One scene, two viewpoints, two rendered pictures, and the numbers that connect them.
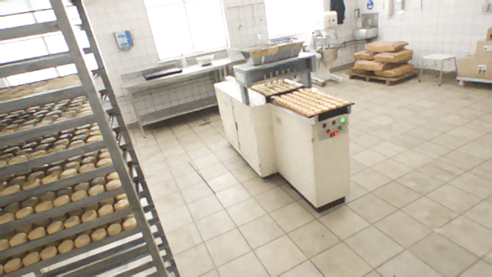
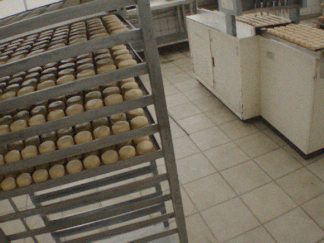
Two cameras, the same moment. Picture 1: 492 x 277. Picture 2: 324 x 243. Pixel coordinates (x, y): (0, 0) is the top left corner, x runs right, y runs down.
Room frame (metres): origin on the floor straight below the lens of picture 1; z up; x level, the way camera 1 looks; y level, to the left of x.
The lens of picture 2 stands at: (0.13, 0.34, 1.48)
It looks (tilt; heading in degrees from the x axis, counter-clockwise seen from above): 29 degrees down; 8
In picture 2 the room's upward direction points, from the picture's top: 10 degrees counter-clockwise
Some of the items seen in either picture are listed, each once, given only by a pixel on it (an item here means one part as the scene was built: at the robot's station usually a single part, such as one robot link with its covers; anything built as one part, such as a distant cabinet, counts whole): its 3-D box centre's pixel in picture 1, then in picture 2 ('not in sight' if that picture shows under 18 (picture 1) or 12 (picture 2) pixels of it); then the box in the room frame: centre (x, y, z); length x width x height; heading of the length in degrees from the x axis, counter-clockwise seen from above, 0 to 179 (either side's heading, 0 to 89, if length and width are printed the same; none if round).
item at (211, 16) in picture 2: (241, 88); (221, 19); (3.10, 0.00, 0.88); 1.28 x 0.01 x 0.07; 18
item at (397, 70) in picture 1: (394, 69); not in sight; (5.34, -3.02, 0.19); 0.72 x 0.42 x 0.15; 116
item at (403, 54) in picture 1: (393, 55); not in sight; (5.34, -2.99, 0.47); 0.72 x 0.42 x 0.17; 117
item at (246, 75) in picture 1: (275, 78); (264, 9); (2.72, -0.35, 1.01); 0.72 x 0.33 x 0.34; 108
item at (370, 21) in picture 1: (367, 27); not in sight; (6.51, -2.99, 0.93); 0.99 x 0.38 x 1.09; 22
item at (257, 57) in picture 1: (272, 52); not in sight; (2.72, -0.35, 1.25); 0.56 x 0.29 x 0.14; 108
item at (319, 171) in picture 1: (307, 148); (299, 88); (2.24, -0.50, 0.45); 0.70 x 0.34 x 0.90; 18
